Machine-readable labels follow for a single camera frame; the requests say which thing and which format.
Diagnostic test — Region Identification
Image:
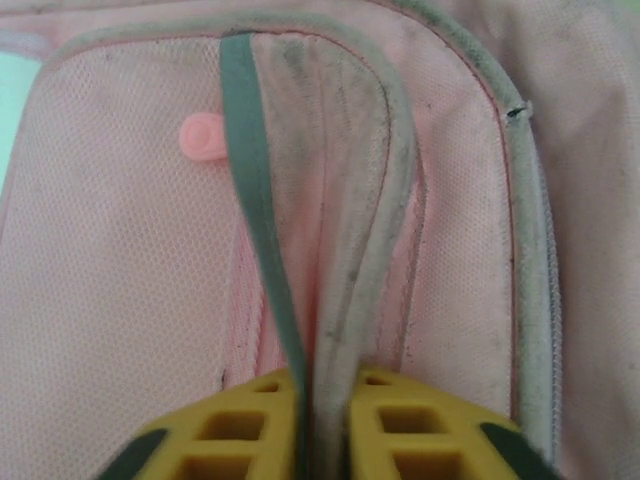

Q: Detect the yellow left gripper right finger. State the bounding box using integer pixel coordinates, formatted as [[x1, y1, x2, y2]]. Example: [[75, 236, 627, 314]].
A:
[[344, 367, 566, 480]]

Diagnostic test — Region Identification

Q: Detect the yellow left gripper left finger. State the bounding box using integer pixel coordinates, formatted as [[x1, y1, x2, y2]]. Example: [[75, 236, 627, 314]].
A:
[[99, 367, 307, 480]]

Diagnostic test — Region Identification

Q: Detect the pink student backpack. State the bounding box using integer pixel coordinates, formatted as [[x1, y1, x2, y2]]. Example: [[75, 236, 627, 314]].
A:
[[0, 0, 640, 480]]

